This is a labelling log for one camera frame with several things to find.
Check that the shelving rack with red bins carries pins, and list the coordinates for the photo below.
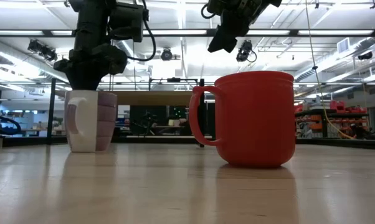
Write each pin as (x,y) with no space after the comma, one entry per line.
(340,107)

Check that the red plastic mug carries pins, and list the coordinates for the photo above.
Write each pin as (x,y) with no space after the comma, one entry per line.
(256,121)

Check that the black aluminium table frame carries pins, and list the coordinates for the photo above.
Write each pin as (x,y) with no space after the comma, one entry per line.
(330,143)

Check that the black ceiling spotlight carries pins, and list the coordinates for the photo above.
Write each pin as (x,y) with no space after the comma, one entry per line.
(166,54)
(42,49)
(365,56)
(244,51)

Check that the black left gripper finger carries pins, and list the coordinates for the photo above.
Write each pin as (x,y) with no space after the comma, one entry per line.
(77,81)
(91,81)

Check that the purple and white mug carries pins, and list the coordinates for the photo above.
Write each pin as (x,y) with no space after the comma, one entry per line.
(91,124)

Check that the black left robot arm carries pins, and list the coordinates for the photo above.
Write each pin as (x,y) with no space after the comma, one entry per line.
(91,21)

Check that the white ceiling air vent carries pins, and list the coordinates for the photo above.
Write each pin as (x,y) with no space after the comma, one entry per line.
(343,45)

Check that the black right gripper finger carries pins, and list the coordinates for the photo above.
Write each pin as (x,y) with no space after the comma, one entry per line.
(237,34)
(221,34)

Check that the wooden shelf with black posts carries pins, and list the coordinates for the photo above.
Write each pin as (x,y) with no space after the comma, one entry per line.
(153,98)

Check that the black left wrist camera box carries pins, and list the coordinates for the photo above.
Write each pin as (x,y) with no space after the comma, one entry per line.
(125,21)

